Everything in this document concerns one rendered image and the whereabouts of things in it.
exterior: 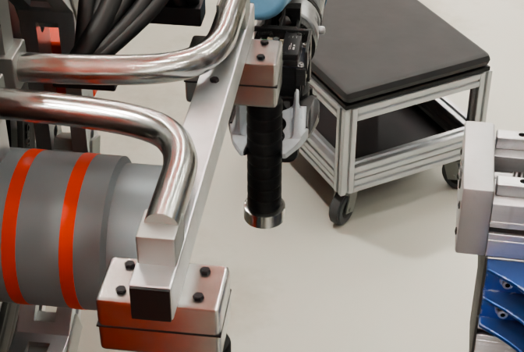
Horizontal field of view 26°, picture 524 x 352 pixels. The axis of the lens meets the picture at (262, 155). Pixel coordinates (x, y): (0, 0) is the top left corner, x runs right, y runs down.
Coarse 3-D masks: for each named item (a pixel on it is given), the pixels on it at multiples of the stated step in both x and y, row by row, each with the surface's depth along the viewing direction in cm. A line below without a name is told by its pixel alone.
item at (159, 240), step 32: (0, 96) 91; (32, 96) 91; (64, 96) 90; (96, 128) 90; (128, 128) 89; (160, 128) 87; (192, 160) 84; (160, 192) 80; (160, 224) 78; (160, 256) 78
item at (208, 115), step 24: (240, 48) 103; (216, 72) 100; (240, 72) 104; (216, 96) 97; (192, 120) 94; (216, 120) 94; (216, 144) 92; (192, 192) 85; (192, 216) 83; (192, 240) 84; (144, 264) 79; (144, 288) 77; (168, 288) 77; (144, 312) 78; (168, 312) 78
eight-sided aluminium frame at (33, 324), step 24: (24, 0) 114; (48, 0) 113; (72, 0) 115; (24, 24) 118; (48, 24) 119; (72, 24) 117; (48, 48) 123; (48, 144) 126; (72, 144) 126; (96, 144) 128; (24, 312) 125; (48, 312) 126; (72, 312) 125; (24, 336) 124; (48, 336) 124; (72, 336) 124
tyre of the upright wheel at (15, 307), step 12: (12, 12) 123; (12, 24) 123; (24, 84) 128; (24, 132) 130; (24, 144) 130; (0, 312) 127; (12, 312) 130; (0, 324) 126; (12, 324) 131; (0, 336) 126; (12, 336) 131; (0, 348) 127
